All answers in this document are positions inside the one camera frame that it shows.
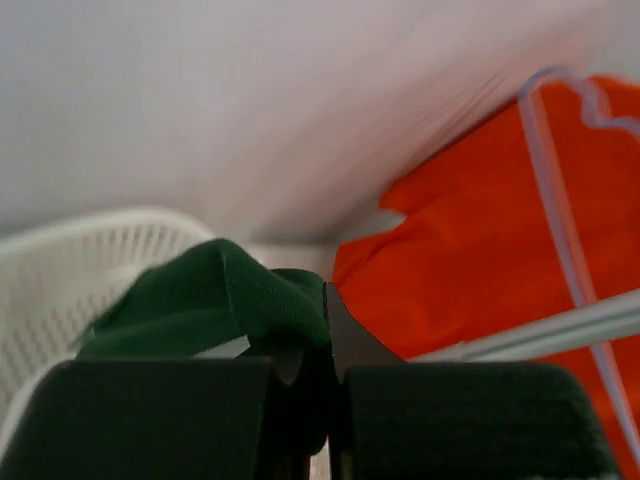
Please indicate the white perforated plastic basket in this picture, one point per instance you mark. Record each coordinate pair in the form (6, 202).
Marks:
(56, 280)

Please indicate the dark green pink raglan shirt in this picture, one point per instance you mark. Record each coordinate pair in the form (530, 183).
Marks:
(214, 293)

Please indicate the orange t shirt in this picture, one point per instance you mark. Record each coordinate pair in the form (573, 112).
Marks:
(474, 255)

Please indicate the white clothes rack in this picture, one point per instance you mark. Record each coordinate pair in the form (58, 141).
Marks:
(540, 335)

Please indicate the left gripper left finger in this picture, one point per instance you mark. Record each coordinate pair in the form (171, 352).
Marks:
(123, 419)

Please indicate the blue pink empty hangers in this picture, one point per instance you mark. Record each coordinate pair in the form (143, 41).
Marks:
(560, 218)

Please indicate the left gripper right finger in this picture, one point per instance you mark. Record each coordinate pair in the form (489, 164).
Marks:
(455, 420)

